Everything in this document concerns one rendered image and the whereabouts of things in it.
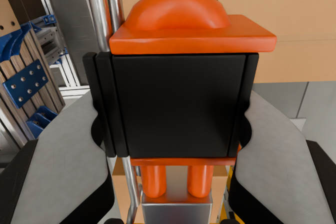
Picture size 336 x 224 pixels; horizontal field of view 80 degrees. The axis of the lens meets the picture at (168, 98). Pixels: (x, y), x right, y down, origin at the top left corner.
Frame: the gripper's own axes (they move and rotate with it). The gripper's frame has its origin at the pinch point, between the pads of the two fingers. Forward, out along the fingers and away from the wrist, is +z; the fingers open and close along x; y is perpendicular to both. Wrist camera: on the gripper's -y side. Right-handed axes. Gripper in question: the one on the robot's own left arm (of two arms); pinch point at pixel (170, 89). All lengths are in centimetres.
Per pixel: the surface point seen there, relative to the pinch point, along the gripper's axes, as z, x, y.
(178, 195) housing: -0.4, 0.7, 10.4
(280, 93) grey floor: 129, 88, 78
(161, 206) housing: -1.2, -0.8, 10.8
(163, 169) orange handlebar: -0.2, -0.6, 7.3
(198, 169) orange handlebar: -0.6, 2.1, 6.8
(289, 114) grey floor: 129, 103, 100
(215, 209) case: 33, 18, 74
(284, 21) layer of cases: 74, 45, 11
